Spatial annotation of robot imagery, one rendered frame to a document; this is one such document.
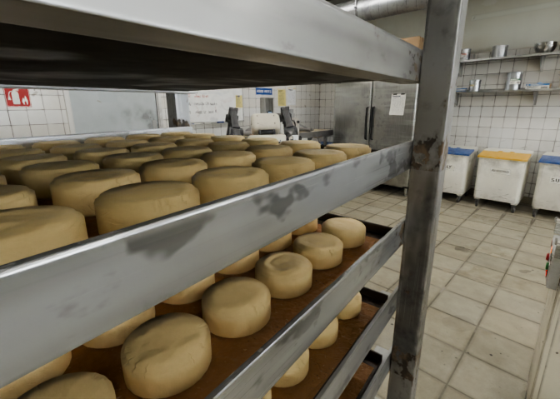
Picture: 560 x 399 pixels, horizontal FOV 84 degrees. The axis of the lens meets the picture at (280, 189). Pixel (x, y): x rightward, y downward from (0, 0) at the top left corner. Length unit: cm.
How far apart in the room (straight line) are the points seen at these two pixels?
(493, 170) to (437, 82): 463
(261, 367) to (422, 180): 26
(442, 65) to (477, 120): 528
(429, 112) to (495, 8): 542
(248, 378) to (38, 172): 19
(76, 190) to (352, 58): 18
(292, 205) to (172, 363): 11
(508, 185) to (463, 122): 126
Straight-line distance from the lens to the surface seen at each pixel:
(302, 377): 33
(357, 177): 24
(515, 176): 496
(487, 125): 561
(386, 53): 27
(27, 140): 53
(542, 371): 172
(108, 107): 443
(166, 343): 21
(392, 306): 42
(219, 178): 19
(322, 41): 19
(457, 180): 511
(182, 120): 63
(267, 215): 15
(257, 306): 23
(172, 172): 23
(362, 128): 528
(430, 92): 36
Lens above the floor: 137
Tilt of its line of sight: 15 degrees down
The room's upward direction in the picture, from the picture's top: straight up
